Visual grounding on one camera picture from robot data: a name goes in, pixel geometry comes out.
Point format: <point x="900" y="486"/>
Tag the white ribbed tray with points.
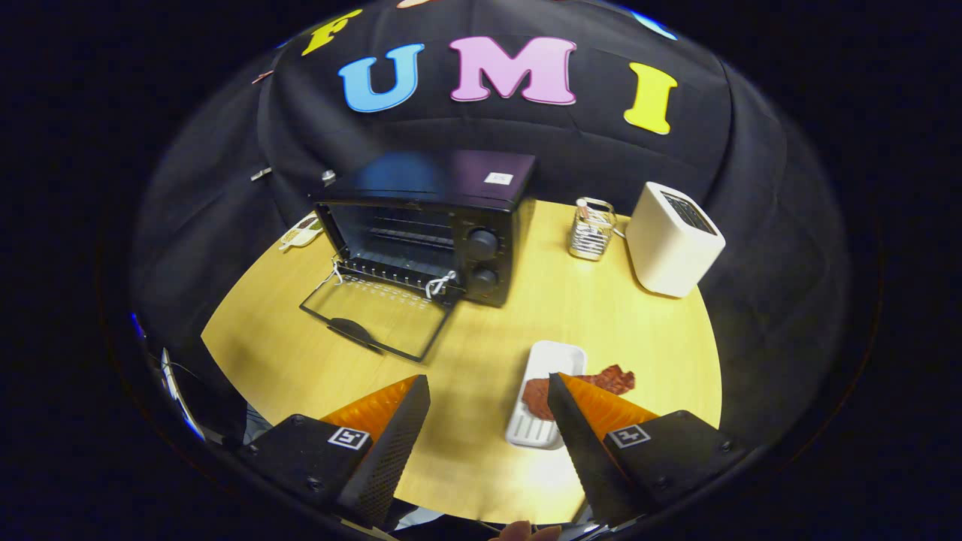
<point x="555" y="357"/>

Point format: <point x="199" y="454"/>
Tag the brown steak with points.
<point x="612" y="379"/>

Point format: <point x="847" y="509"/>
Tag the white seasoning dish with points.
<point x="302" y="233"/>

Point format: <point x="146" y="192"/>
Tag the black toaster oven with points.
<point x="496" y="199"/>

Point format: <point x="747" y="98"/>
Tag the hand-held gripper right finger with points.
<point x="582" y="451"/>

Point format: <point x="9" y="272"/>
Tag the metal oven rack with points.
<point x="391" y="272"/>

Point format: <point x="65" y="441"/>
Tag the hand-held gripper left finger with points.
<point x="391" y="451"/>

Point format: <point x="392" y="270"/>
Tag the silver clip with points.
<point x="261" y="173"/>

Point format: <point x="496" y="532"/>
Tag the white toaster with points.
<point x="669" y="255"/>

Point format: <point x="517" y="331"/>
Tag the red clip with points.
<point x="262" y="76"/>

